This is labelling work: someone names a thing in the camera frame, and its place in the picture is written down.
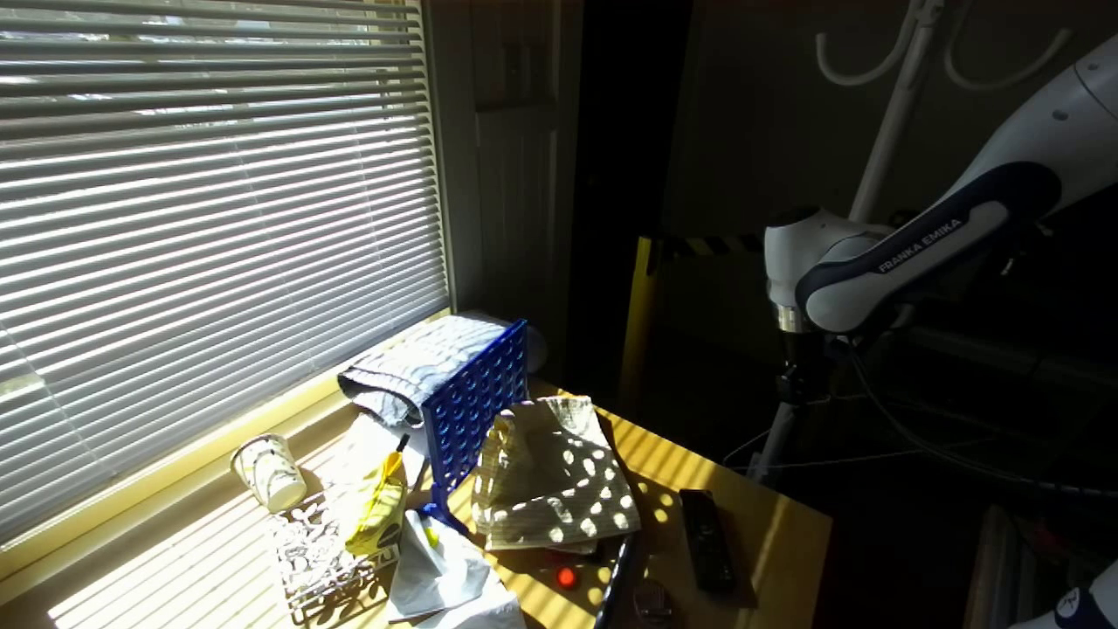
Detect black remote control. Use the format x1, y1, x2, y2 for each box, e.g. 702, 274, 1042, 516
679, 485, 740, 597

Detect large white window blind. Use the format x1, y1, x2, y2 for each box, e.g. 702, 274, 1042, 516
0, 0, 449, 553

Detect clear glass jar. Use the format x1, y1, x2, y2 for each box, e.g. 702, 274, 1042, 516
227, 434, 311, 516

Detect white wire hanger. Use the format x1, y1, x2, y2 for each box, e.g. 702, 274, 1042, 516
716, 387, 970, 478

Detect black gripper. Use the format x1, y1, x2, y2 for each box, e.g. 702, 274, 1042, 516
776, 327, 844, 406

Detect blue perforated game grid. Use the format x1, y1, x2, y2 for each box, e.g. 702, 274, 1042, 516
420, 313, 535, 519

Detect yellow post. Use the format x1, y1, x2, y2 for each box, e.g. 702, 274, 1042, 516
617, 229, 661, 411

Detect white blue round device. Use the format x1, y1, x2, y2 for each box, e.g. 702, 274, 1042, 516
1009, 562, 1118, 629

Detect white coat stand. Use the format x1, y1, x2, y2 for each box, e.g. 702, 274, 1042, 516
745, 0, 1078, 485

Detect white printed cloth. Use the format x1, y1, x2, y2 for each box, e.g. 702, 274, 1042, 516
385, 506, 528, 629

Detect yellow snack bag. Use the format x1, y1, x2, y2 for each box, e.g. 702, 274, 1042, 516
342, 451, 413, 559

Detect folded grey towel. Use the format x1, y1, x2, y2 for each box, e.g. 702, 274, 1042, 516
336, 309, 518, 434

